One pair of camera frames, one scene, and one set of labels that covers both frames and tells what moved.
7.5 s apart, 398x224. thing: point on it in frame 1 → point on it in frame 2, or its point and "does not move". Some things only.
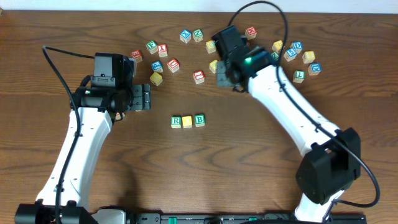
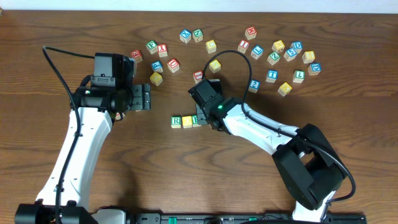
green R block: (175, 122) does not move
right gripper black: (224, 76) → (201, 115)
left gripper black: (140, 97) does not move
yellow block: (187, 121) does not move
